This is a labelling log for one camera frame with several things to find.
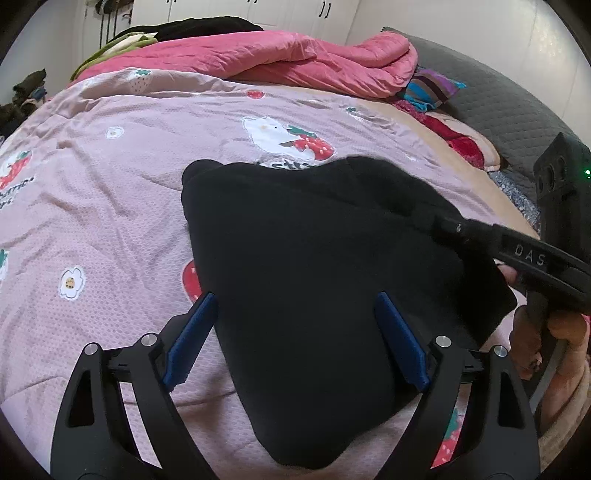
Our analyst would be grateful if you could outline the black sweatshirt with orange patches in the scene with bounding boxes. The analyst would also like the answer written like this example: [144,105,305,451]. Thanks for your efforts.
[181,156,516,470]

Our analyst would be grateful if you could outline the pile of dark clothes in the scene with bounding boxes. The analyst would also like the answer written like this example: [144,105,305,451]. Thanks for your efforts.
[0,69,47,139]

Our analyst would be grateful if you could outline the person's right hand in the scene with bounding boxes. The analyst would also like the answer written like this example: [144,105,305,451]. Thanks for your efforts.
[498,264,590,389]

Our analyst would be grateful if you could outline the dark floral bed sheet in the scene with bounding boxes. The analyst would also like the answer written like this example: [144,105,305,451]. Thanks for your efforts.
[488,171,541,234]

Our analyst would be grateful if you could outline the grey quilted headboard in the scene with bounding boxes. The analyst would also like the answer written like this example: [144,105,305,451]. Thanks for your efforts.
[405,33,580,196]

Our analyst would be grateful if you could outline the red patterned blanket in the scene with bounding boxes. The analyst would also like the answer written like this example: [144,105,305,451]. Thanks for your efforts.
[394,100,502,172]

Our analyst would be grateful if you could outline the pink strawberry print quilt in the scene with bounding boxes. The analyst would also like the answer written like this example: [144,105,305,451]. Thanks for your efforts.
[1,68,531,468]

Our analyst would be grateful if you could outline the striped colourful pillow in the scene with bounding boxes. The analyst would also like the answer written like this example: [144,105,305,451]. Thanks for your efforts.
[398,66,466,113]

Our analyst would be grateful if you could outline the hot pink comforter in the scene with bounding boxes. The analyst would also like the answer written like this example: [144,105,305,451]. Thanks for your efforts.
[74,31,419,99]

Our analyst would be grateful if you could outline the olive green blanket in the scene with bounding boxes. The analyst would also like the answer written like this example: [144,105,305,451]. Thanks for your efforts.
[70,32,157,81]

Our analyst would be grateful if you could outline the black garment on bed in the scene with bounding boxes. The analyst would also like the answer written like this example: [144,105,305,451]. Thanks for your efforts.
[114,16,263,42]

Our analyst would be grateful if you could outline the white wardrobe with black handles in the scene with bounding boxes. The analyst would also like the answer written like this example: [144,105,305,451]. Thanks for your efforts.
[85,0,360,45]

